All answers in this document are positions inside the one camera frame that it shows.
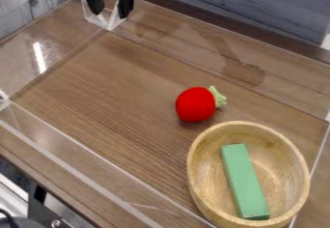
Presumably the green rectangular block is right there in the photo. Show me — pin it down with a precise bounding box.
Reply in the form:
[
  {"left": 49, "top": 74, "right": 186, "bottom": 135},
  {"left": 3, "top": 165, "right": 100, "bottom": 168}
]
[{"left": 220, "top": 144, "right": 269, "bottom": 220}]

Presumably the clear acrylic enclosure wall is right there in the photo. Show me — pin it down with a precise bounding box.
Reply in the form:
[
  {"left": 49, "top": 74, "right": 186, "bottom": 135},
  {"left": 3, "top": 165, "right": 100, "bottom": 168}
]
[{"left": 0, "top": 0, "right": 330, "bottom": 228}]

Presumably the red plush strawberry toy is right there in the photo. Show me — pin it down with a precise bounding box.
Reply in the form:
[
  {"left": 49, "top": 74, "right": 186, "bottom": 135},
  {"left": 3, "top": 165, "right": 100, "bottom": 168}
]
[{"left": 174, "top": 86, "right": 226, "bottom": 122}]

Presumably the black cable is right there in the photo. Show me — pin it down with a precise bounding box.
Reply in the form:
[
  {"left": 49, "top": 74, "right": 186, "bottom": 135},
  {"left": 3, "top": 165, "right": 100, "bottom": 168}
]
[{"left": 0, "top": 208, "right": 15, "bottom": 221}]

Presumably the black table leg clamp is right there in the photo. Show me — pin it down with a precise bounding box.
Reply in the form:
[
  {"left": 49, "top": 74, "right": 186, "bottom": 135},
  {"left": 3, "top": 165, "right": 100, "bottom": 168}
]
[{"left": 26, "top": 185, "right": 73, "bottom": 228}]

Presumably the round wooden bowl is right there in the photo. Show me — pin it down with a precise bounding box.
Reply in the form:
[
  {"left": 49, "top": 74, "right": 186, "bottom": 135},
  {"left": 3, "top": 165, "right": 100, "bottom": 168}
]
[{"left": 186, "top": 121, "right": 311, "bottom": 228}]

